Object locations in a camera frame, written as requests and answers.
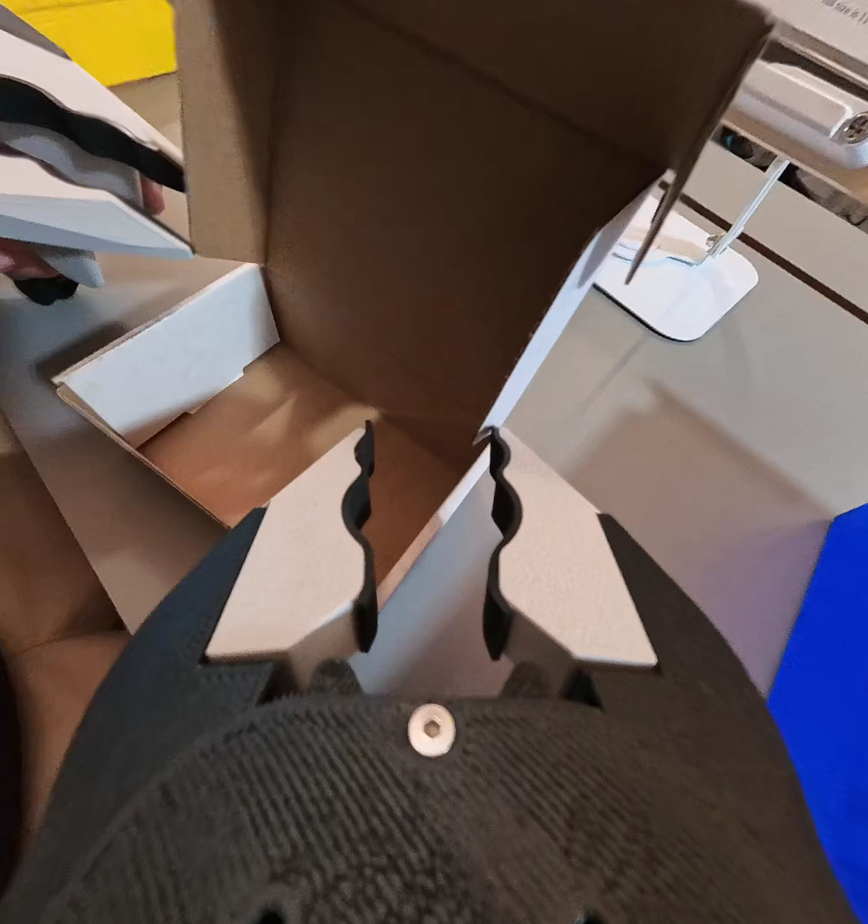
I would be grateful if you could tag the person's left hand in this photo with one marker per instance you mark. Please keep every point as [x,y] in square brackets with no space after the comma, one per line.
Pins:
[1,256]

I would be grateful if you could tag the printed instruction sheet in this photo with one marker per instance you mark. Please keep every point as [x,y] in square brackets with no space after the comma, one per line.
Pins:
[852,18]

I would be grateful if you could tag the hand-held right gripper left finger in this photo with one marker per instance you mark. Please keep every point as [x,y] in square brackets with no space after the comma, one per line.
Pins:
[297,570]

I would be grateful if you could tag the blue plastic bin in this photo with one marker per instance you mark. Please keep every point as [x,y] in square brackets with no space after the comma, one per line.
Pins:
[852,686]

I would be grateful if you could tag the white cardboard mailer box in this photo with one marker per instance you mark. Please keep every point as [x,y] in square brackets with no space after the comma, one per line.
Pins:
[441,216]

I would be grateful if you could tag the person's beige pants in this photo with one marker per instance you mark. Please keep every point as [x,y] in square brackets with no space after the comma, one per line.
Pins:
[37,563]

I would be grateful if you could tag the yellow plastic bin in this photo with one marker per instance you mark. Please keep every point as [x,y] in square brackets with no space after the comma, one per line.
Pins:
[102,36]

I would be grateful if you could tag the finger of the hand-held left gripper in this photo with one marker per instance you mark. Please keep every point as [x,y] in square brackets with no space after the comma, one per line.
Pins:
[44,68]
[59,216]

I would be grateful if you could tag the white and wooden document stand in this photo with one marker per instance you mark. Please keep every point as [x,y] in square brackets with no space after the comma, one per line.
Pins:
[694,296]

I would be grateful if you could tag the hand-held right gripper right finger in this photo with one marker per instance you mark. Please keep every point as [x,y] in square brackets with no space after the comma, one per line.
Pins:
[571,577]

